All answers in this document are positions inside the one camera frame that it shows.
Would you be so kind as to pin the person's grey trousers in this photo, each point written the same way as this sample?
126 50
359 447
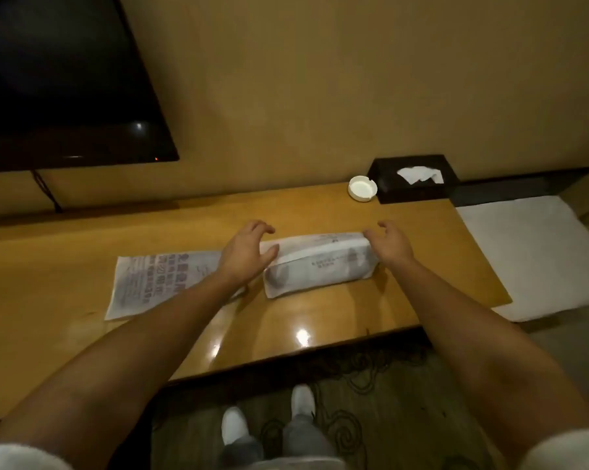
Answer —
299 443

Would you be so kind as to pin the person's right forearm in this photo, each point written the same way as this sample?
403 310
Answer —
475 347

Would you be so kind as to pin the person's white shoe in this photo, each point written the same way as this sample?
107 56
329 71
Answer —
303 401
234 425

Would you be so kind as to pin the person's left white sleeve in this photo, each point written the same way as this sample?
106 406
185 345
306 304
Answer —
15 459

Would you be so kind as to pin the dark wooden headboard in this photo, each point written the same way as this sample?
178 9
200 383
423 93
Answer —
520 185

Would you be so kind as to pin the person's left hand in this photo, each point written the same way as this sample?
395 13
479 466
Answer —
240 256

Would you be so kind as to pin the black flat screen television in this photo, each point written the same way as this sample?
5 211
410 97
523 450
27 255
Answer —
64 78

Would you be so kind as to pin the person's white sleeve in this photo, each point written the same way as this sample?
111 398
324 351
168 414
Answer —
15 459
568 450

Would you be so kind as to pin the white tissue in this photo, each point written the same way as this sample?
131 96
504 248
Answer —
420 175

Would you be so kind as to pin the white bed sheet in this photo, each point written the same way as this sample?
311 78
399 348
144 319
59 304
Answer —
529 254

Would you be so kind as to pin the person's left thumb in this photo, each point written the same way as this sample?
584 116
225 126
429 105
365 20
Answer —
269 253

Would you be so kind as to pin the black tissue box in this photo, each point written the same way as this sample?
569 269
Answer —
412 188

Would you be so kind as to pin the person's left forearm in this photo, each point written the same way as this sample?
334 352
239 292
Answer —
118 367

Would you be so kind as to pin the person's right white shoe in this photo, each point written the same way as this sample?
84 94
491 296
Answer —
303 401

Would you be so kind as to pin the person's right white sleeve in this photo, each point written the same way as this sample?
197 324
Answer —
568 450

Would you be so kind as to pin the flat white printed bag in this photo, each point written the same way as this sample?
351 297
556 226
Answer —
157 283

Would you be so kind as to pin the white printed bag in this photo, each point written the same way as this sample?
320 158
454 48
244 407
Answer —
157 283
319 266

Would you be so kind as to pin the person's left white shoe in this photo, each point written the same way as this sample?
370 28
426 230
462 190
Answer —
234 425

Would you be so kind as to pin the person's right thumb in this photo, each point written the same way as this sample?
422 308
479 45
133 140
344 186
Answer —
372 236

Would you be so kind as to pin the person's right hand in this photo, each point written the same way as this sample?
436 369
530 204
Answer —
395 247

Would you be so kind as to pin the white round ashtray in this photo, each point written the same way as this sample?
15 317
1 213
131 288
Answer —
362 187

